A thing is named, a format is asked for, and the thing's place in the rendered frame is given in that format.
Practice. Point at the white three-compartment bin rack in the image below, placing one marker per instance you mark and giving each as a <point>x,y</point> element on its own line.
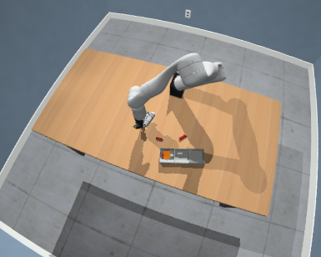
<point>183,156</point>

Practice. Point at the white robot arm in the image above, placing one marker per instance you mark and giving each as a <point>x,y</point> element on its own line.
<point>191,72</point>

